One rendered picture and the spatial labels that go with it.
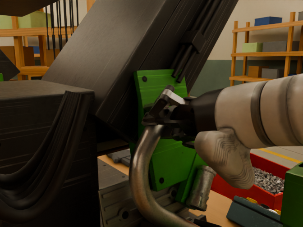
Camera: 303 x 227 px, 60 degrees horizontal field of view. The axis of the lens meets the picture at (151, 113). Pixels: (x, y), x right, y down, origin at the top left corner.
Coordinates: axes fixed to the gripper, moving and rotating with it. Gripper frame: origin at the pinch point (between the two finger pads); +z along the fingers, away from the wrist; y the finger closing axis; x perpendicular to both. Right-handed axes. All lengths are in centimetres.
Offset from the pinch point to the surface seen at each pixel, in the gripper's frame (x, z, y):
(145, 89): -5.0, 2.8, 4.1
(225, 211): -1.1, 11.7, -38.1
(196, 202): 6.4, -0.3, -13.8
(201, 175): 1.6, 0.2, -13.3
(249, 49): -480, 292, -315
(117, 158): -8, 55, -25
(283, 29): -535, 229, -328
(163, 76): -9.8, 2.7, 2.2
